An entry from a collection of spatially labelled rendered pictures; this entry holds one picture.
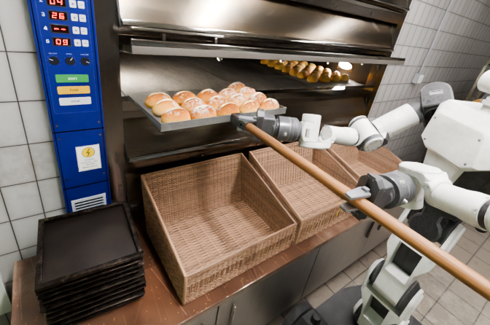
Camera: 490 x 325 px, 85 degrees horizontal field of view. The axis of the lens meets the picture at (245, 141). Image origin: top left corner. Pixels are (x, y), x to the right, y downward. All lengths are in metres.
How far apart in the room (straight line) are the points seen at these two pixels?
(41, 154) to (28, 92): 0.22
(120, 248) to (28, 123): 0.51
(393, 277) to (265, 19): 1.21
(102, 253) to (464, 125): 1.17
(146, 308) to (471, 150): 1.15
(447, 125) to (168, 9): 1.00
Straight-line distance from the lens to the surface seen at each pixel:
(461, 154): 1.00
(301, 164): 0.75
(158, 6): 1.08
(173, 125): 0.87
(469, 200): 0.73
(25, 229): 1.35
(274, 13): 1.37
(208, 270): 1.08
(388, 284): 1.36
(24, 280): 1.33
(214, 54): 1.03
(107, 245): 1.04
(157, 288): 1.19
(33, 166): 1.19
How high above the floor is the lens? 1.56
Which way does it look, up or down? 26 degrees down
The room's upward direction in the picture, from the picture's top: 10 degrees clockwise
